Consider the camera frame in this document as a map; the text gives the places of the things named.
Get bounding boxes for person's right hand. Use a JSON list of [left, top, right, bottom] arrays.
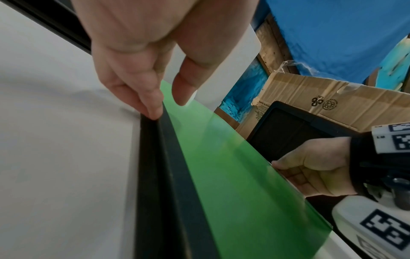
[[272, 137, 357, 197]]

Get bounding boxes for person's left hand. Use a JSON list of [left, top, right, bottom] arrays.
[[72, 0, 260, 121]]

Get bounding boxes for green transparent plastic sheet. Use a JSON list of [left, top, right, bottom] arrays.
[[158, 79, 333, 259]]

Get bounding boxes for black picture frame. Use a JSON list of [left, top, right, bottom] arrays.
[[6, 0, 222, 259]]

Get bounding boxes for black rectangular tray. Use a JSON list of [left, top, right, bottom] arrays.
[[246, 100, 354, 163]]

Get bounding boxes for brown cardboard box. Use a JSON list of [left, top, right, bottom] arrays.
[[251, 70, 410, 133]]

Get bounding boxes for white marker block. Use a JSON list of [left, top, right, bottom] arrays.
[[371, 122, 410, 155]]

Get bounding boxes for turquoise painted panel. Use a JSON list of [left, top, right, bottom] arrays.
[[222, 58, 269, 120], [364, 35, 410, 93]]

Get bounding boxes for brown wooden board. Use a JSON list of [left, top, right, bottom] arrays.
[[254, 13, 302, 76]]

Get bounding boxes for blue tarp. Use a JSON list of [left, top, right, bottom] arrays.
[[255, 0, 410, 84]]

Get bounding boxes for black wrist strap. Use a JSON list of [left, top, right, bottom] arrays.
[[348, 131, 410, 201]]

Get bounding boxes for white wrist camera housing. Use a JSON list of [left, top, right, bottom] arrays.
[[331, 195, 410, 259]]

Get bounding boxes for white frame backing sheet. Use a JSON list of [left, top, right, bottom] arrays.
[[0, 0, 142, 259]]

